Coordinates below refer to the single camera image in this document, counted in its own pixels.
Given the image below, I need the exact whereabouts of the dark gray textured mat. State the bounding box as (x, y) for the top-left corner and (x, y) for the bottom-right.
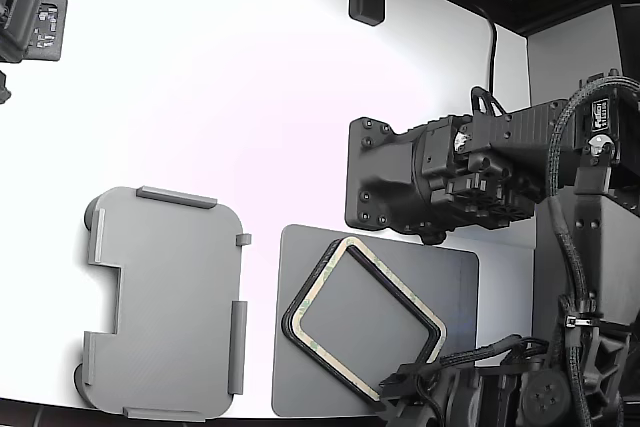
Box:
(271, 224), (480, 418)

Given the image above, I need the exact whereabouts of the long braided cable along arm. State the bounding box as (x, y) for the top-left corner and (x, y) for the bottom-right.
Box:
(547, 194), (601, 427)

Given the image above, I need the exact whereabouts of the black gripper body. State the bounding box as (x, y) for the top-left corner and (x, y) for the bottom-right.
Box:
(345, 86), (569, 244)

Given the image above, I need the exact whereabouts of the black cable connector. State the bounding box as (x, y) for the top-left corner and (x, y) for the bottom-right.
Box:
(378, 361), (441, 401)

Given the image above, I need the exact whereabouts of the black frame with beige liner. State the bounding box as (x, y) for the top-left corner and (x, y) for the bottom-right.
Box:
(297, 235), (448, 404)
(281, 239), (386, 406)

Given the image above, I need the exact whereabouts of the thin black cable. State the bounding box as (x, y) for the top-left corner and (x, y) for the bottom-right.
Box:
(472, 2), (500, 98)

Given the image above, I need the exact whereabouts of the braided cable looped at wrist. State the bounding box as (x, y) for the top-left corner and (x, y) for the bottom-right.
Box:
(546, 74), (640, 198)

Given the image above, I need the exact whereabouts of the gray tray box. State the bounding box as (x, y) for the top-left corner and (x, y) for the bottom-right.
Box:
(73, 185), (253, 422)

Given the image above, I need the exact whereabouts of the braided cable with connector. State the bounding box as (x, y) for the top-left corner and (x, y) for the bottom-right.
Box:
(434, 334), (551, 373)

